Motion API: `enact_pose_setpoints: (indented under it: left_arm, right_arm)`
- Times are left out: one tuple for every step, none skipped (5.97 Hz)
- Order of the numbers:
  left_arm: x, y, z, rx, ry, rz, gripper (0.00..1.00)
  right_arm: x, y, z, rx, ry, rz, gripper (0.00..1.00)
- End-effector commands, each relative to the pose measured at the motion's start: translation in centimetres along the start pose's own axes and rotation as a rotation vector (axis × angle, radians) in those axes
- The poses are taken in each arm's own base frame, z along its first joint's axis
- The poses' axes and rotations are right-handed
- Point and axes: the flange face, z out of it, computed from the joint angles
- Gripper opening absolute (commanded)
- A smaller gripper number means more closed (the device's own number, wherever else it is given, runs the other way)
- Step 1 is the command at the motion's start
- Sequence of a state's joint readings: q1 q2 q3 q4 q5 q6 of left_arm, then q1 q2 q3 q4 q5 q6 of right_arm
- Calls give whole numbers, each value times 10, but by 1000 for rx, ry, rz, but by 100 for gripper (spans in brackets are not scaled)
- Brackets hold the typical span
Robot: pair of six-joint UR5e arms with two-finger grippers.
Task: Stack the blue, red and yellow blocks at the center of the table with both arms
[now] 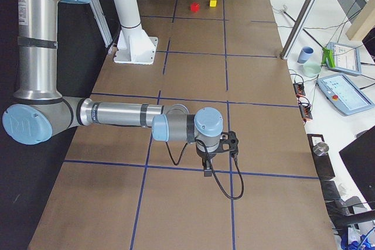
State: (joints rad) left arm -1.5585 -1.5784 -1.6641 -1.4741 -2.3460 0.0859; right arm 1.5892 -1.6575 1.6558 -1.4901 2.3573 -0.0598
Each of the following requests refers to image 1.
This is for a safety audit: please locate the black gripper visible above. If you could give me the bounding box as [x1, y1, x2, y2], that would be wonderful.
[195, 139, 220, 177]

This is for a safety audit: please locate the red wooden block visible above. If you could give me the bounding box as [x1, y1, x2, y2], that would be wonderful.
[190, 2, 200, 13]

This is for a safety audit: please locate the yellow wooden block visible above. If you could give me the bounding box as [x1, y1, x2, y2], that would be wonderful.
[209, 0, 217, 8]

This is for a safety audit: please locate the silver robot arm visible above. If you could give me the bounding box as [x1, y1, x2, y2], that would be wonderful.
[2, 0, 224, 176]

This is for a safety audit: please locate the near orange black connector box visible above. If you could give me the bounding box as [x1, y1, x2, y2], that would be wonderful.
[298, 102, 313, 122]

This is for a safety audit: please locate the orange black connector box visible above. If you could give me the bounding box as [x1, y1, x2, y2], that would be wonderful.
[298, 102, 313, 122]
[293, 82, 305, 97]

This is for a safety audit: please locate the steel cylinder weight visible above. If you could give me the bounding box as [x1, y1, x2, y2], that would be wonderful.
[312, 142, 329, 156]

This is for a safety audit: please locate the far orange black connector box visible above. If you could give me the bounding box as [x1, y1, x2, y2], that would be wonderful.
[293, 82, 305, 97]

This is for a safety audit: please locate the pale green bowl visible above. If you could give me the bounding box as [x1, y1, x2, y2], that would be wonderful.
[302, 61, 321, 78]

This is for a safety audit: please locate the blue plastic cup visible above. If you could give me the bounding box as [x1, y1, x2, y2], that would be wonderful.
[297, 46, 314, 64]

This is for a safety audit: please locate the black monitor corner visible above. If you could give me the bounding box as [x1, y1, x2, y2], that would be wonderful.
[339, 127, 374, 201]

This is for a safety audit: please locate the near teach pendant tablet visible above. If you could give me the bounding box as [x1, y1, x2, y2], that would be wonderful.
[317, 74, 374, 115]

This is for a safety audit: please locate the teach pendant tablet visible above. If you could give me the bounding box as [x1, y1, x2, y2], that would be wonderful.
[317, 74, 374, 115]
[326, 42, 362, 76]

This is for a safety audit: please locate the far teach pendant tablet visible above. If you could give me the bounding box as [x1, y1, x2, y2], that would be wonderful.
[326, 42, 362, 76]

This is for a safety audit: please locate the wooden board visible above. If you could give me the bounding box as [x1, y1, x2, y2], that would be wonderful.
[346, 0, 374, 41]

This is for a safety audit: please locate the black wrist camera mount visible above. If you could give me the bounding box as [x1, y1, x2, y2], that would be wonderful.
[219, 131, 239, 159]

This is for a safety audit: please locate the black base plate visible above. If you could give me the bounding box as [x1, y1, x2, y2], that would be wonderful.
[307, 133, 335, 180]

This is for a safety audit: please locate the white pedestal column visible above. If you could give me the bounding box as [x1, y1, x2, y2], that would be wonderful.
[114, 0, 158, 65]

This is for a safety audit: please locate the green handle tool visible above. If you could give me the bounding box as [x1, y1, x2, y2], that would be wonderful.
[321, 47, 336, 68]

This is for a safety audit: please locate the aluminium frame post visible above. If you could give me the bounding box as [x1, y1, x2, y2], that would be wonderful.
[280, 0, 316, 60]

